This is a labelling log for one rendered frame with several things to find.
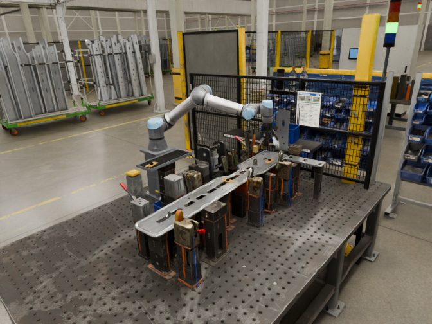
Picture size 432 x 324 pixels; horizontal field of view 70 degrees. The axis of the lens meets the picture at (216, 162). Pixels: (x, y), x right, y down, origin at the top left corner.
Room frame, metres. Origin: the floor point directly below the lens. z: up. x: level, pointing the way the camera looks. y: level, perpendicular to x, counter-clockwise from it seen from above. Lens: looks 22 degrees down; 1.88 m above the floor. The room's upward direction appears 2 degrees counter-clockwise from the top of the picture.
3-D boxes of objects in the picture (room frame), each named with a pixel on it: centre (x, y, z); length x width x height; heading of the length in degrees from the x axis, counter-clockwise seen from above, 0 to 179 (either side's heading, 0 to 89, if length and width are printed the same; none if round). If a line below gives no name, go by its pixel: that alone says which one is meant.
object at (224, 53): (4.64, 0.02, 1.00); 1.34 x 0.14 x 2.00; 46
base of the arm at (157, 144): (2.30, 0.45, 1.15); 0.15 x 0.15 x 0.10
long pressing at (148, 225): (1.85, -0.07, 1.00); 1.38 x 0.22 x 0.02; 141
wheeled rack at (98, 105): (9.48, 2.87, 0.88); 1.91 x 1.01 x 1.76; 138
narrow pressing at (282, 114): (2.43, -0.55, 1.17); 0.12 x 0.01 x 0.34; 51
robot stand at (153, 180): (2.30, 0.45, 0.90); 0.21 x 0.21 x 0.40; 46
